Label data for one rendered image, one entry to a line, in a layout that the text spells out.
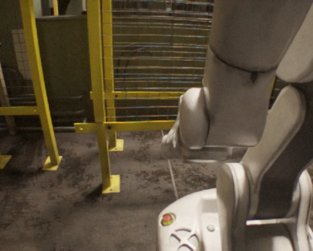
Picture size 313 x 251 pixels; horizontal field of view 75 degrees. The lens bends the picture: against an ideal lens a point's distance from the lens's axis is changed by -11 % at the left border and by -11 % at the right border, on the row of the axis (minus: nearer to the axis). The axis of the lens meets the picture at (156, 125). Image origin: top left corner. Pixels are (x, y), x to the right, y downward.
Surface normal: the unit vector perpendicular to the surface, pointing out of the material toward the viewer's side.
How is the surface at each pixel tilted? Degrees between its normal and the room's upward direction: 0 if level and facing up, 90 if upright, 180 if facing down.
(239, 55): 114
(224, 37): 107
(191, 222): 0
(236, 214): 65
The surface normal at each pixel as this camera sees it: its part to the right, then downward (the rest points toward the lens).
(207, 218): 0.04, -0.87
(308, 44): -0.98, 0.09
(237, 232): 0.04, -0.21
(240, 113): 0.05, 0.75
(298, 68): -0.95, 0.30
